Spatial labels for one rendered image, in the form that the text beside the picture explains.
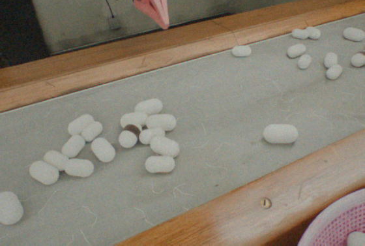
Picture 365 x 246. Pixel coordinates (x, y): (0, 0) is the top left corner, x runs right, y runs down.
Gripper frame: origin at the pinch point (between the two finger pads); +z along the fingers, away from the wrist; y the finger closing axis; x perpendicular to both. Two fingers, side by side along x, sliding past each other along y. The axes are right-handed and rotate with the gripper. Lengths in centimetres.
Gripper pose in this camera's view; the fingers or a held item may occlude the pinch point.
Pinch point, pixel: (164, 22)
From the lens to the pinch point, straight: 47.5
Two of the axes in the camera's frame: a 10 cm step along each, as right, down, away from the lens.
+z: 3.9, 9.0, -2.1
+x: -2.4, 3.2, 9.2
